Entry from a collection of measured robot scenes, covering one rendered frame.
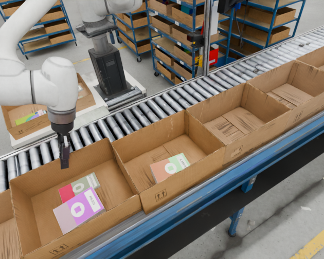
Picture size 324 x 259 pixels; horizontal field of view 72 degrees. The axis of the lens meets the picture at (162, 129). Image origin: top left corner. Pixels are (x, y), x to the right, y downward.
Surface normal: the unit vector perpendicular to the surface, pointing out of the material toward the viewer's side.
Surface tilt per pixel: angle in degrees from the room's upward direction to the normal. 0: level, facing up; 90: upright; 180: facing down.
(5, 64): 44
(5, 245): 1
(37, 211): 8
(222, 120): 0
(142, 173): 1
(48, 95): 89
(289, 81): 90
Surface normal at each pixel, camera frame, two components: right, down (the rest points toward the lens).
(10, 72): 0.52, -0.29
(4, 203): 0.48, 0.58
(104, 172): 0.01, -0.62
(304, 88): -0.86, 0.39
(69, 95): 0.73, 0.52
